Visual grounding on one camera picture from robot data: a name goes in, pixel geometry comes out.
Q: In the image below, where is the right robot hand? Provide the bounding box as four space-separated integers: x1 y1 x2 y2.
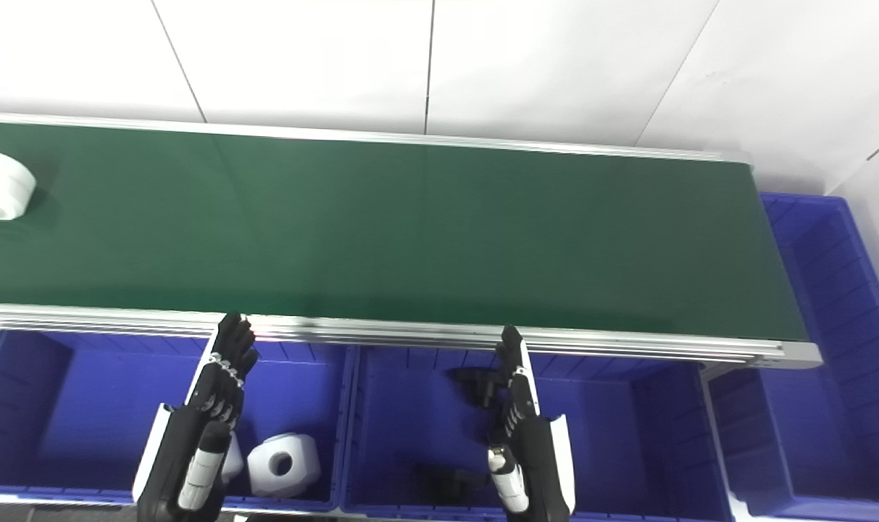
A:
486 324 577 522

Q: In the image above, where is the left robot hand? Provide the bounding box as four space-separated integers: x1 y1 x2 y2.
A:
133 312 261 522

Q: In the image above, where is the white cylindrical plastic part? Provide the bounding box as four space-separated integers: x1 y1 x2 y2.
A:
247 432 322 500
0 150 37 221

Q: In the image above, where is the blue plastic bin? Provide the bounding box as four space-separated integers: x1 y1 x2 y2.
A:
0 329 354 510
340 344 735 522
706 191 879 522

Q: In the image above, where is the black plastic part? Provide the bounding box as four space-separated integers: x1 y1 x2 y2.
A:
446 366 510 408
416 463 492 502

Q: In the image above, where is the green conveyor belt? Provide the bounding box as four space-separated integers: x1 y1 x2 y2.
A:
0 121 809 342
0 112 824 371

